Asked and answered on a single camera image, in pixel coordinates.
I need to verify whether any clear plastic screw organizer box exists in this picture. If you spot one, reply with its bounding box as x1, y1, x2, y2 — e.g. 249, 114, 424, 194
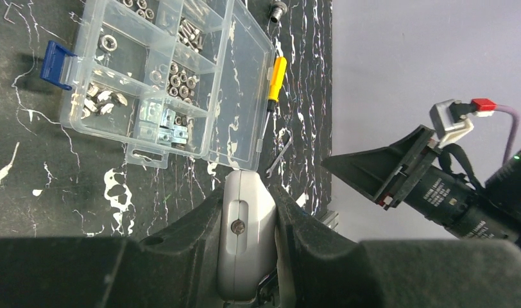
40, 1, 275, 171

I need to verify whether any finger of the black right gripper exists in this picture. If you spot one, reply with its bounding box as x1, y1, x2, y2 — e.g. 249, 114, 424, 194
321, 147, 397, 200

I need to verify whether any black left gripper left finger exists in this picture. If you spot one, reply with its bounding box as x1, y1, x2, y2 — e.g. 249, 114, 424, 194
0, 187, 223, 307

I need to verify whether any yellow handled screwdriver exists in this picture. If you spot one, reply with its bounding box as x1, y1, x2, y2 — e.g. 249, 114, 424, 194
261, 56, 287, 139

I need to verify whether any small silver wrench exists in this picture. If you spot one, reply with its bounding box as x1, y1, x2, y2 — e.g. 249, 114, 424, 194
265, 136, 293, 178

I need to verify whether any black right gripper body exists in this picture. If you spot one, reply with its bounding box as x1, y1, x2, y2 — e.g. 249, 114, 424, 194
374, 125, 439, 209

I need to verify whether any small dark metal cylinder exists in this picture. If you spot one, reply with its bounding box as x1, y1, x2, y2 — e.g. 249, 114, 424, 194
269, 1, 288, 23

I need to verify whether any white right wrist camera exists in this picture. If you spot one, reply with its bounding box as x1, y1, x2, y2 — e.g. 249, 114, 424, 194
429, 99, 474, 148

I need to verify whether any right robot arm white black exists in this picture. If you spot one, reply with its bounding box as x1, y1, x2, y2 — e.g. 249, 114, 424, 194
321, 125, 521, 249

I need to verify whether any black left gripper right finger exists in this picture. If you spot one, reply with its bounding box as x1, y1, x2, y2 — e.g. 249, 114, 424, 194
271, 187, 521, 307

